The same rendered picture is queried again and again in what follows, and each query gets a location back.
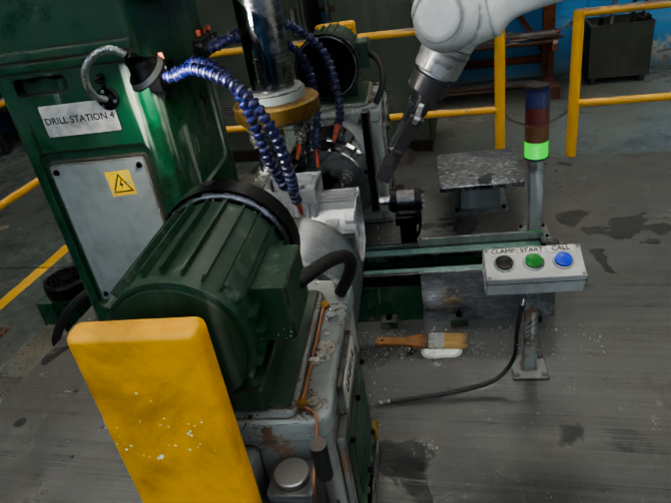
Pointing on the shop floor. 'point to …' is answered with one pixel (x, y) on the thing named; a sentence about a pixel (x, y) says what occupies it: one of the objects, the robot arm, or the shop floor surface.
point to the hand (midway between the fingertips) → (388, 165)
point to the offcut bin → (617, 45)
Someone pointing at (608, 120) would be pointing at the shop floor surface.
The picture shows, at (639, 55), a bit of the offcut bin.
